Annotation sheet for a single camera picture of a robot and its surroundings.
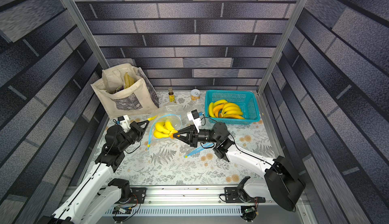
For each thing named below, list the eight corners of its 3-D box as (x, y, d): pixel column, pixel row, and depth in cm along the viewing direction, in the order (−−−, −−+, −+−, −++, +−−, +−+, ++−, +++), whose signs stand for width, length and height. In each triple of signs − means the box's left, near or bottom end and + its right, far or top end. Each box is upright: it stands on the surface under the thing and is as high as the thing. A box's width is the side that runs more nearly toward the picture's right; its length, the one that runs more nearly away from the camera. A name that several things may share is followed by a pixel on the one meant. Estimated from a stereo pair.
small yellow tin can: (190, 100, 115) (190, 97, 112) (190, 92, 120) (190, 88, 117) (200, 100, 115) (200, 97, 112) (200, 92, 120) (200, 88, 117)
